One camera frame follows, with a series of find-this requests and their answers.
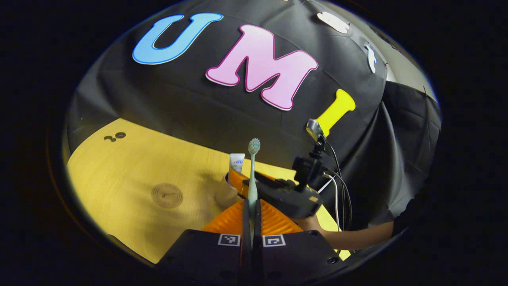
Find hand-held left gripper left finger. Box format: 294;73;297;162
158;199;252;286

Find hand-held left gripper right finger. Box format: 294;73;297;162
254;199;342;286

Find beige cup with brown inside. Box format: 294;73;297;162
215;172;243;209

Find pale green toothbrush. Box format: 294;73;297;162
247;137;262;212

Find white toothpaste tube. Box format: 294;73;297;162
229;153;246;174

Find round cork coaster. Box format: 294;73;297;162
151;182;184;209

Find black backdrop cloth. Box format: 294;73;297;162
65;0;442;239

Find gripper cable bundle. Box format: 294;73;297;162
319;141;354;232

